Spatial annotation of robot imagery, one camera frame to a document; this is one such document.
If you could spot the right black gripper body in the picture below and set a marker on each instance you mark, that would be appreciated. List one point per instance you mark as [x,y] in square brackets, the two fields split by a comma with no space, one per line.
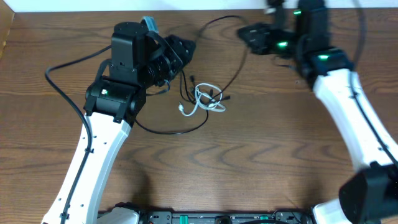
[282,42]

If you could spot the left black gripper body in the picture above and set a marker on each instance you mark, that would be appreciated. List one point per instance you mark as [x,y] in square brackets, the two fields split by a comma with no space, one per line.
[160,68]

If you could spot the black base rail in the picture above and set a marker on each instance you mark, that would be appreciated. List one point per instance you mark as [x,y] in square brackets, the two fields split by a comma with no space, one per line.
[170,217]

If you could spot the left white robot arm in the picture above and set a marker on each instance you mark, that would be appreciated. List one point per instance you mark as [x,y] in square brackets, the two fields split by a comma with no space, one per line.
[140,58]

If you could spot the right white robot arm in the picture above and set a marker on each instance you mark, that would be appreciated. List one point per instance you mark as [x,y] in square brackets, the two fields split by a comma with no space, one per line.
[371,194]

